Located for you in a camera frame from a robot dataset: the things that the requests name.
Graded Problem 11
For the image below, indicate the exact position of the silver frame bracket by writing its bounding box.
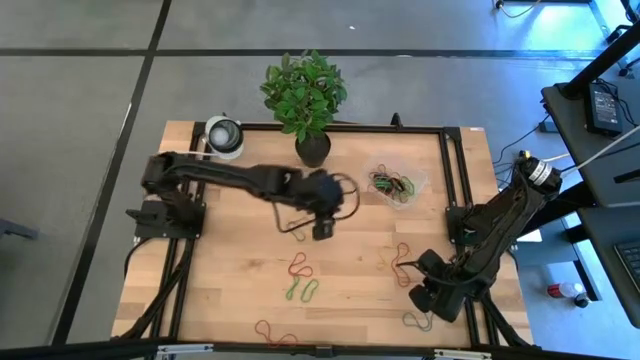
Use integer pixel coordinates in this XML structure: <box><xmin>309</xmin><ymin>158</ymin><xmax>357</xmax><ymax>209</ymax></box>
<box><xmin>155</xmin><ymin>342</ymin><xmax>215</xmax><ymax>359</ymax></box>
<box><xmin>432</xmin><ymin>348</ymin><xmax>494</xmax><ymax>360</ymax></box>

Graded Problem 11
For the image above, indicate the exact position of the clear plastic bin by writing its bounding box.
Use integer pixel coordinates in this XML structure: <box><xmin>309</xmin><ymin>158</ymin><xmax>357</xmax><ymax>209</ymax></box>
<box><xmin>358</xmin><ymin>147</ymin><xmax>432</xmax><ymax>211</ymax></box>

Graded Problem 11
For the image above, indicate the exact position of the olive rubber band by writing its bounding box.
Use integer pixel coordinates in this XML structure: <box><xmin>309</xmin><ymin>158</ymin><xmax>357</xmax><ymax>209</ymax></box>
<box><xmin>285</xmin><ymin>221</ymin><xmax>308</xmax><ymax>243</ymax></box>

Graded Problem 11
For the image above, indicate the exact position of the grey chair base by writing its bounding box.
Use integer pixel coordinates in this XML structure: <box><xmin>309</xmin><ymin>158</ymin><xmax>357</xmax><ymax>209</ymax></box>
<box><xmin>0</xmin><ymin>217</ymin><xmax>40</xmax><ymax>242</ymax></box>

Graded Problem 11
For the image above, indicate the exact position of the black front frame beam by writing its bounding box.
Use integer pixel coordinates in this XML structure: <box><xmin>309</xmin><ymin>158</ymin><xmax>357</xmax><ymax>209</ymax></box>
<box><xmin>0</xmin><ymin>338</ymin><xmax>640</xmax><ymax>360</ymax></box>

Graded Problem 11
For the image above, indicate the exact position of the yellow rubber band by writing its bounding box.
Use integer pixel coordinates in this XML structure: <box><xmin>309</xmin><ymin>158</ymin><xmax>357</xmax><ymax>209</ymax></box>
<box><xmin>375</xmin><ymin>246</ymin><xmax>396</xmax><ymax>274</ymax></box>

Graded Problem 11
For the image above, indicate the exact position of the black floor cable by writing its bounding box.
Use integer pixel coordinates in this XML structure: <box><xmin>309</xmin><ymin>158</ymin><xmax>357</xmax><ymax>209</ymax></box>
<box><xmin>492</xmin><ymin>114</ymin><xmax>554</xmax><ymax>186</ymax></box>

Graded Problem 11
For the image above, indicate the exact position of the black desk foot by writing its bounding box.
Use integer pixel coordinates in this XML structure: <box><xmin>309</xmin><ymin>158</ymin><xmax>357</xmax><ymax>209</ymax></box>
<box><xmin>569</xmin><ymin>239</ymin><xmax>604</xmax><ymax>302</ymax></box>

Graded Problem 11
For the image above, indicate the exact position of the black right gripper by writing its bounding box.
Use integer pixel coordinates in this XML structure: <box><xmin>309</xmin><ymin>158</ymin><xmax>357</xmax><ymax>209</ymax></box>
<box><xmin>408</xmin><ymin>248</ymin><xmax>472</xmax><ymax>324</ymax></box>

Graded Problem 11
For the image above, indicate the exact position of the black keyboard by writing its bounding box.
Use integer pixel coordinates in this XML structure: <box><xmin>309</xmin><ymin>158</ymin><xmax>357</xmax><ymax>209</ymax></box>
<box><xmin>613</xmin><ymin>239</ymin><xmax>640</xmax><ymax>296</ymax></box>

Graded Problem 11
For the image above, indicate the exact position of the black desk leg beam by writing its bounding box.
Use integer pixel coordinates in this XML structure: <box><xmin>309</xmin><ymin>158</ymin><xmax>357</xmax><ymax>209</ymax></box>
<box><xmin>519</xmin><ymin>180</ymin><xmax>601</xmax><ymax>236</ymax></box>

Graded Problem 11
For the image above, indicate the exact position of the black desk with keyboard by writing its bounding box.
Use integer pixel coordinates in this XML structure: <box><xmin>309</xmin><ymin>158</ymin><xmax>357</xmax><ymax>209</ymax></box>
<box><xmin>577</xmin><ymin>202</ymin><xmax>640</xmax><ymax>330</ymax></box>

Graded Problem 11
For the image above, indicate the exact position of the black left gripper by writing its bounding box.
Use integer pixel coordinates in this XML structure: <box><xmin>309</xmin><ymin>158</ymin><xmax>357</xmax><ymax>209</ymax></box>
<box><xmin>298</xmin><ymin>168</ymin><xmax>346</xmax><ymax>242</ymax></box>

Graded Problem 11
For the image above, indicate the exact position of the white desk cable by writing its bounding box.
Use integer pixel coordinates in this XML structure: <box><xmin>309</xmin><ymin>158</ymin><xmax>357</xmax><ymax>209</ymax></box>
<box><xmin>569</xmin><ymin>128</ymin><xmax>640</xmax><ymax>174</ymax></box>

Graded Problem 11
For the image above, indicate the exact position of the black power supply brick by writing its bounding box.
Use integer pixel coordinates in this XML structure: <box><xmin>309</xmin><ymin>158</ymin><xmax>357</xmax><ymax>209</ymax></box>
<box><xmin>583</xmin><ymin>81</ymin><xmax>625</xmax><ymax>138</ymax></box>

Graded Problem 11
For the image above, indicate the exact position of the red white can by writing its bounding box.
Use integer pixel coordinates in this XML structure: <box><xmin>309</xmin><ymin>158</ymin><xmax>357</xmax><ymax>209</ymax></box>
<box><xmin>545</xmin><ymin>281</ymin><xmax>585</xmax><ymax>300</ymax></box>

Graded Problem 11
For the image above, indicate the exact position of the black diagonal beam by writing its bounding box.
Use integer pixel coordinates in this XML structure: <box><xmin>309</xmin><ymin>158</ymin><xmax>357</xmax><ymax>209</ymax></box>
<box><xmin>557</xmin><ymin>19</ymin><xmax>640</xmax><ymax>100</ymax></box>

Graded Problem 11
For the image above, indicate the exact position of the black side desk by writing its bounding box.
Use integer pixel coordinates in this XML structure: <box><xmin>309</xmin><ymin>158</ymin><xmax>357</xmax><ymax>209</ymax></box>
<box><xmin>541</xmin><ymin>74</ymin><xmax>640</xmax><ymax>209</ymax></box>

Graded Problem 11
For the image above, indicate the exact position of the white paper sheet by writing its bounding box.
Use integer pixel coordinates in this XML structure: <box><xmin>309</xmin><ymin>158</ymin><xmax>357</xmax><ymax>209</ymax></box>
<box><xmin>514</xmin><ymin>227</ymin><xmax>545</xmax><ymax>244</ymax></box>

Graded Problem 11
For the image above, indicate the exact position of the white round lamp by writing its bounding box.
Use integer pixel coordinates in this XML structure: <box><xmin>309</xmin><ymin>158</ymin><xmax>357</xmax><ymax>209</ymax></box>
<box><xmin>203</xmin><ymin>114</ymin><xmax>246</xmax><ymax>161</ymax></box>

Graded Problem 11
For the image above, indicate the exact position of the long red rubber band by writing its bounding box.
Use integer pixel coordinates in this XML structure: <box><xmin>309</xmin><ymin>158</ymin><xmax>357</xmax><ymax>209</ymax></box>
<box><xmin>390</xmin><ymin>242</ymin><xmax>414</xmax><ymax>289</ymax></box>

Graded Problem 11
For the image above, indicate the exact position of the grey blue rubber band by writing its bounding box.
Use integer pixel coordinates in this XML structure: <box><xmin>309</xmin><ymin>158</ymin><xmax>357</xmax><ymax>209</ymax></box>
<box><xmin>402</xmin><ymin>310</ymin><xmax>434</xmax><ymax>333</ymax></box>

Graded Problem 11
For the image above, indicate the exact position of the white lamp cable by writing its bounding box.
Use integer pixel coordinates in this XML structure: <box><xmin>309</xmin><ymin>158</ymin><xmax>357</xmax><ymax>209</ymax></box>
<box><xmin>157</xmin><ymin>148</ymin><xmax>217</xmax><ymax>158</ymax></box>

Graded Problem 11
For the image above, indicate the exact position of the green plant in black pot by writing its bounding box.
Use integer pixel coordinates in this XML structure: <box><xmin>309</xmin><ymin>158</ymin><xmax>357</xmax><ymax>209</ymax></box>
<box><xmin>259</xmin><ymin>48</ymin><xmax>349</xmax><ymax>169</ymax></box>

